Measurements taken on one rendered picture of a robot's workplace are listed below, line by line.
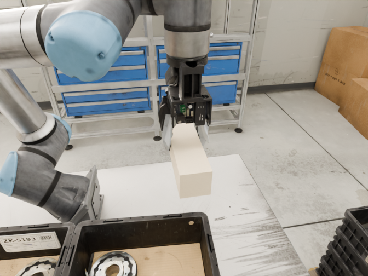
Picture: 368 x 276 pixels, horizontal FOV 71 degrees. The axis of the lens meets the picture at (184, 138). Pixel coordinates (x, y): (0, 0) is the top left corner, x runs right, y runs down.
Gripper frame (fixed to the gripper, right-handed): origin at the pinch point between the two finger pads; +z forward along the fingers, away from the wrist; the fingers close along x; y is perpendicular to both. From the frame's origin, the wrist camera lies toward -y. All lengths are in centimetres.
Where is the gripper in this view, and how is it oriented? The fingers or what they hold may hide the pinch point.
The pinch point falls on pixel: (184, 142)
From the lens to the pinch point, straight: 57.0
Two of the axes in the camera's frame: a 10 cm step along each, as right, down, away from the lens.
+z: 0.0, 8.2, 5.7
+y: 1.8, 5.6, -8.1
